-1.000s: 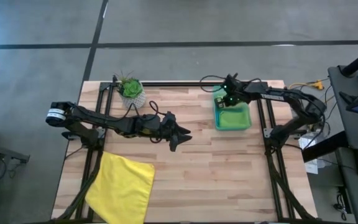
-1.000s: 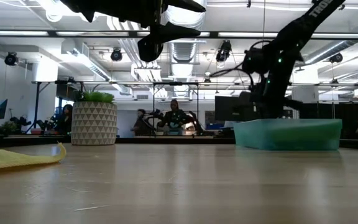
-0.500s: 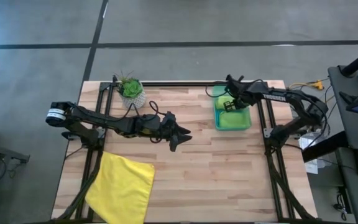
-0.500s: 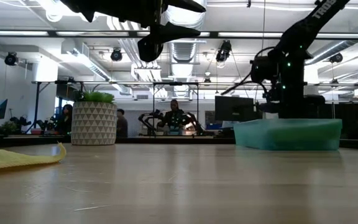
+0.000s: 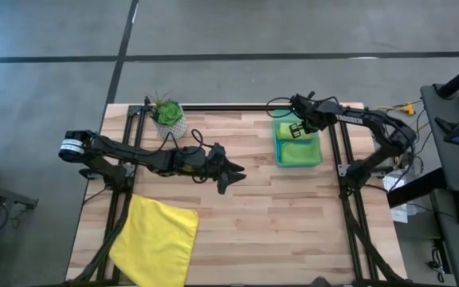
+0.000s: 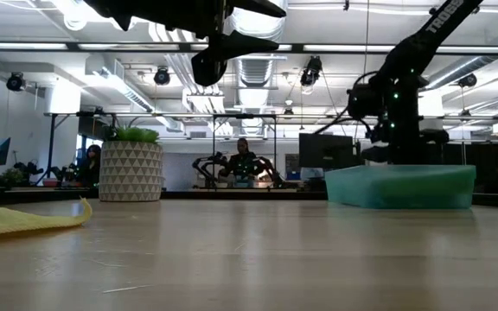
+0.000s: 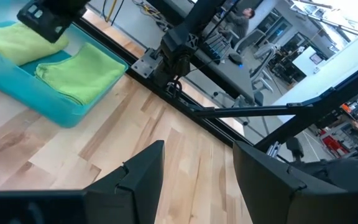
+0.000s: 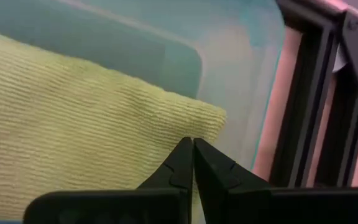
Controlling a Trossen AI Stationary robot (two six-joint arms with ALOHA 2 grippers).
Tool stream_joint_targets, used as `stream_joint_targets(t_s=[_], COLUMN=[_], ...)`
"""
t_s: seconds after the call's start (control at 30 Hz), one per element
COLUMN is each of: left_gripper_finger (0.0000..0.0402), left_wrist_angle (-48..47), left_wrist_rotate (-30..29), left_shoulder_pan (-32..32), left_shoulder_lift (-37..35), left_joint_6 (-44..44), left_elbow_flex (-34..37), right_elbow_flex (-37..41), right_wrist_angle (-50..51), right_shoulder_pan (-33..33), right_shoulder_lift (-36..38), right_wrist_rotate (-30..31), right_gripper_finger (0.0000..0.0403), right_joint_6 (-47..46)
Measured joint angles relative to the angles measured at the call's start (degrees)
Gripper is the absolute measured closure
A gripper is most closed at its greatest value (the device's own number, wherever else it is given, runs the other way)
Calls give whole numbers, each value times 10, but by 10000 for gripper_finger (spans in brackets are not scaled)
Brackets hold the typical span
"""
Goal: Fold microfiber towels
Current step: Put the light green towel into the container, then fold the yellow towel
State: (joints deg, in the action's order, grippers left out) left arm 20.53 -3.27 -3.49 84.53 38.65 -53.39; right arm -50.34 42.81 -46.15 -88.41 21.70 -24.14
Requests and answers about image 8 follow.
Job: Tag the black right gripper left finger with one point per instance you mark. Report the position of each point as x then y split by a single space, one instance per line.
179 171

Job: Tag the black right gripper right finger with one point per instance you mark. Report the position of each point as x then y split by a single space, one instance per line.
216 174

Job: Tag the lime green microfiber towel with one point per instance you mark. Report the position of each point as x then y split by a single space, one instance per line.
73 130

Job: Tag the translucent teal plastic bin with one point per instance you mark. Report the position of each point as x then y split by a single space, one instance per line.
228 62

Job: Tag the black aluminium rig frame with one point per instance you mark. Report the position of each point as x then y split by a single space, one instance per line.
322 93

